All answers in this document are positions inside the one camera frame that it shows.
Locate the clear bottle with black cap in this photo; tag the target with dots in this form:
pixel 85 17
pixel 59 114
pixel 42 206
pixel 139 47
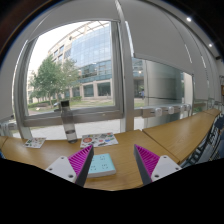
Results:
pixel 69 123

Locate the grey wall socket rail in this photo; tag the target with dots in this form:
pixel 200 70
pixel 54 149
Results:
pixel 163 110
pixel 7 128

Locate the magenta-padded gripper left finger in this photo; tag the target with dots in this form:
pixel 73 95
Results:
pixel 61 166

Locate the white roller blind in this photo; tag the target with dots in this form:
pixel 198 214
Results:
pixel 160 40
pixel 11 90
pixel 80 13

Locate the green tree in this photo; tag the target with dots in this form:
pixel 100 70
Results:
pixel 50 81

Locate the large colourful sticker sheet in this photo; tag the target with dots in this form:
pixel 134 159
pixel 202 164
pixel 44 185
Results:
pixel 98 140

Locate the glass office building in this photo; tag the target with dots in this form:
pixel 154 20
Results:
pixel 93 56

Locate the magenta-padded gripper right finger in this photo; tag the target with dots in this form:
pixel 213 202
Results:
pixel 163 166

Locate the person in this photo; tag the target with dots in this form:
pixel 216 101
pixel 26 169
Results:
pixel 142 94

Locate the mint green white power strip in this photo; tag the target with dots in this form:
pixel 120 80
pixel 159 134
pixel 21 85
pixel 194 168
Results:
pixel 103 165

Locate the small colourful sticker sheet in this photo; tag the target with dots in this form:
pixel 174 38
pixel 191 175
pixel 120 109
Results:
pixel 35 143

